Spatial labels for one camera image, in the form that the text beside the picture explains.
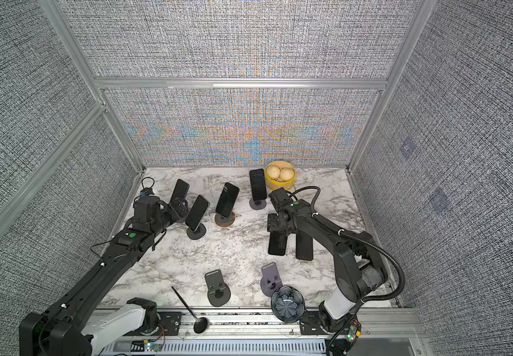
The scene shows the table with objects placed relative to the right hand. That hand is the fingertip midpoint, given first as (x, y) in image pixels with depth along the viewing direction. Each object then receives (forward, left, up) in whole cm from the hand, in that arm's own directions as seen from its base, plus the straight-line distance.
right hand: (277, 220), depth 89 cm
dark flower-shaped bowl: (-29, -2, -7) cm, 30 cm away
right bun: (+29, -6, -4) cm, 30 cm away
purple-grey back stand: (+15, +8, -10) cm, 19 cm away
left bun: (+29, 0, -3) cm, 30 cm away
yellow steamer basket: (+23, -2, -5) cm, 24 cm away
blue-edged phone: (+14, +41, +2) cm, 44 cm away
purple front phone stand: (-23, +4, -2) cm, 23 cm away
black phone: (-7, -11, -8) cm, 16 cm away
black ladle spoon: (-35, +27, -7) cm, 45 cm away
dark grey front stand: (-26, +21, -3) cm, 34 cm away
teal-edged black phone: (+2, +32, +3) cm, 32 cm away
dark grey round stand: (-2, +34, -8) cm, 35 cm away
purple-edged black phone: (+17, +8, +2) cm, 19 cm away
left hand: (+1, +36, +11) cm, 37 cm away
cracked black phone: (+6, +20, +6) cm, 22 cm away
